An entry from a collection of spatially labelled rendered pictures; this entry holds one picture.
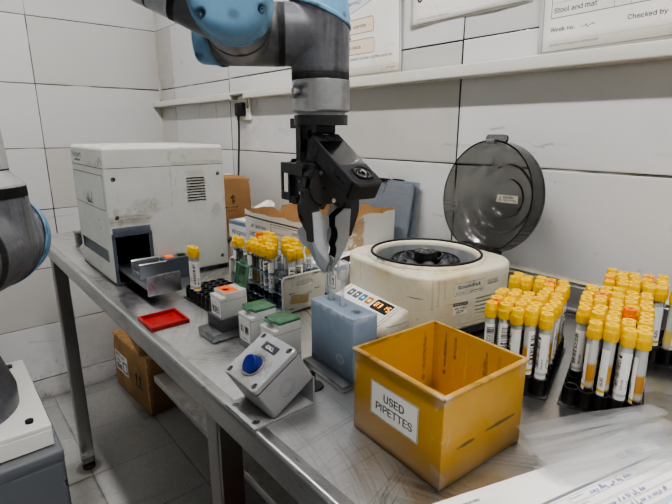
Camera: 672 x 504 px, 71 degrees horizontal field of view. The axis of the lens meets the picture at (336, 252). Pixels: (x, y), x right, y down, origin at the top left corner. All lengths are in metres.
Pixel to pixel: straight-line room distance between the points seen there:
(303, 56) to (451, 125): 0.57
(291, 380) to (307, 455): 0.09
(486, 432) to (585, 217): 0.56
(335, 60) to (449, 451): 0.46
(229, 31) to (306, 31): 0.17
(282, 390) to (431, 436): 0.19
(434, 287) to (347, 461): 0.32
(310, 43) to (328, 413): 0.45
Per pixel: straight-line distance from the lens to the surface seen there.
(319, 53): 0.62
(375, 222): 1.12
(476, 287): 0.81
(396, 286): 0.77
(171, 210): 1.16
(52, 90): 2.43
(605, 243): 0.99
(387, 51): 1.27
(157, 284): 0.99
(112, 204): 1.11
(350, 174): 0.57
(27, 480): 0.64
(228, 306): 0.80
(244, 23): 0.48
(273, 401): 0.58
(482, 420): 0.52
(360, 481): 0.52
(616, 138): 0.97
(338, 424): 0.59
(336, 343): 0.65
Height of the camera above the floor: 1.21
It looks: 14 degrees down
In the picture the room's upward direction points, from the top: straight up
